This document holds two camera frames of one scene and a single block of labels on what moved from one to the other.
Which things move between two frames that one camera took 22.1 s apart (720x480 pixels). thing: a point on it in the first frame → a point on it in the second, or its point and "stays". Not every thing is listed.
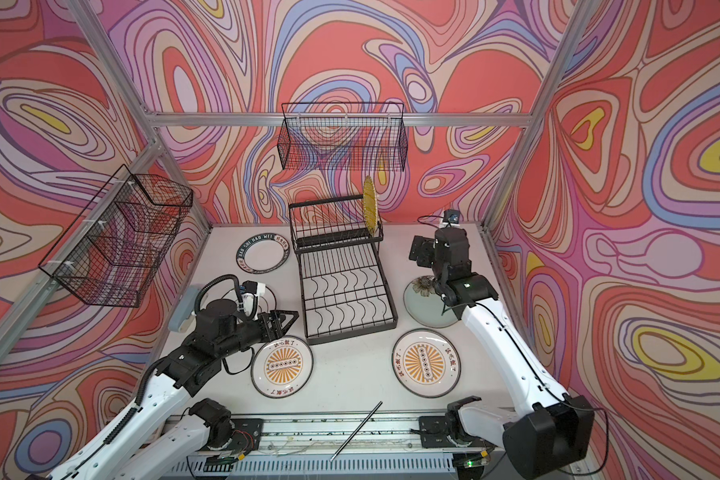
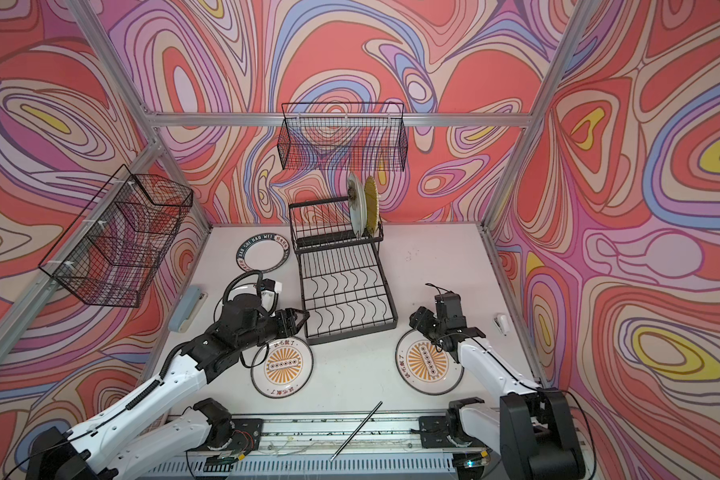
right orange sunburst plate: (426, 362) stays
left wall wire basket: (113, 251) stays
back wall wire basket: (343, 136) stays
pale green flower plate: (425, 306) → (358, 206)
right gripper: (425, 246) → (421, 319)
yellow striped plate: (370, 206) stays
